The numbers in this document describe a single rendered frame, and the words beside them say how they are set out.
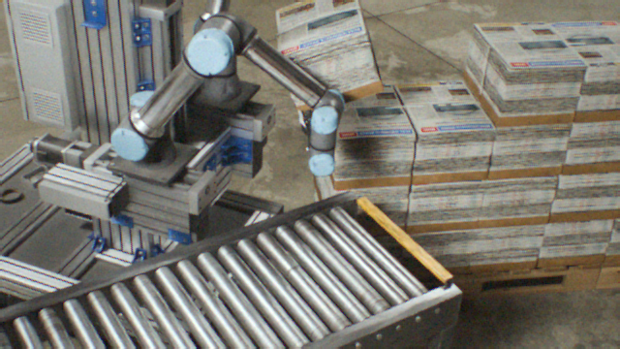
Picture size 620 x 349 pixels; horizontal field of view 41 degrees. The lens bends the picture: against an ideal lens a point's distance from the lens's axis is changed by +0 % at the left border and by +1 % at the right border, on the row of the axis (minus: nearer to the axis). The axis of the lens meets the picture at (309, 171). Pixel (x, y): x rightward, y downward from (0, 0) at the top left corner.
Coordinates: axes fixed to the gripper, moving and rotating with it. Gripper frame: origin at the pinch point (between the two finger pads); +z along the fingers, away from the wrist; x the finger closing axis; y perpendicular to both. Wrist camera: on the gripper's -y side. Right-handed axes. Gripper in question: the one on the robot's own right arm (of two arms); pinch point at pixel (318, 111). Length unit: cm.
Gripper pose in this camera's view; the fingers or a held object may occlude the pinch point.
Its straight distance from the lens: 271.3
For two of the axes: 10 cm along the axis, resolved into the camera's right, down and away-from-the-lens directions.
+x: -9.5, 2.8, 1.4
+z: -0.5, -5.7, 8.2
